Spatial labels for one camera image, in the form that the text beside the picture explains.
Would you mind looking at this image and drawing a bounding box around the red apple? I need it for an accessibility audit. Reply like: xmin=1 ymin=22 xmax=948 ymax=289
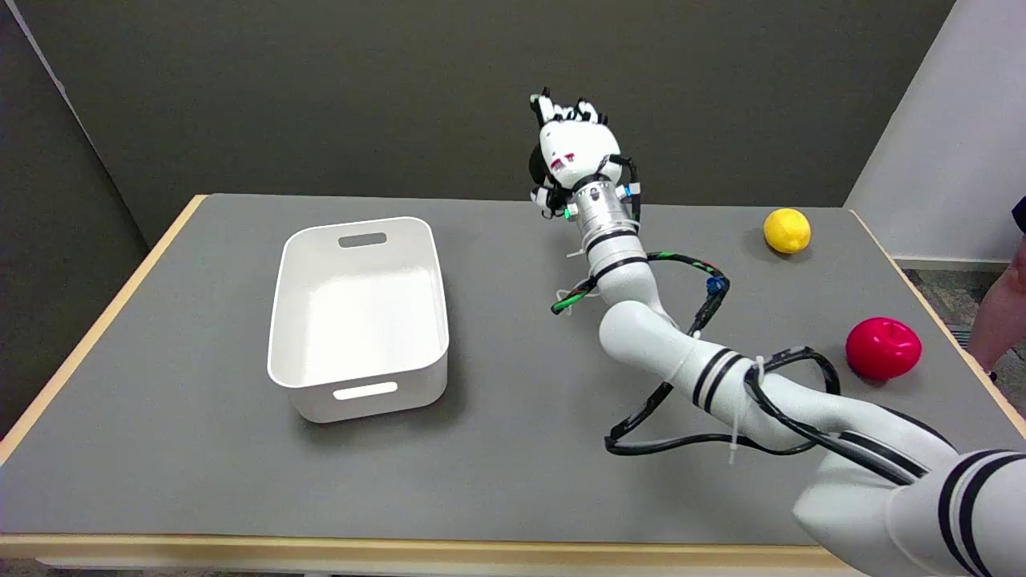
xmin=846 ymin=317 xmax=923 ymax=381

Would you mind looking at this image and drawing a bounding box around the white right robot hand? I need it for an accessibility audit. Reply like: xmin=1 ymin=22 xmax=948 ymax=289
xmin=527 ymin=89 xmax=636 ymax=220

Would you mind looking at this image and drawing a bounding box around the white plastic box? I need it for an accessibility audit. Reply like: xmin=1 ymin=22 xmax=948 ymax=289
xmin=267 ymin=216 xmax=450 ymax=424

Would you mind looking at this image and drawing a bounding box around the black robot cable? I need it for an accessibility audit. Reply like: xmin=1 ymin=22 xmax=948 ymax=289
xmin=551 ymin=252 xmax=923 ymax=486

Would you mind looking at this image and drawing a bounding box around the yellow lemon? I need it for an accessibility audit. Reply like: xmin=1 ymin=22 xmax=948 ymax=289
xmin=763 ymin=208 xmax=812 ymax=255

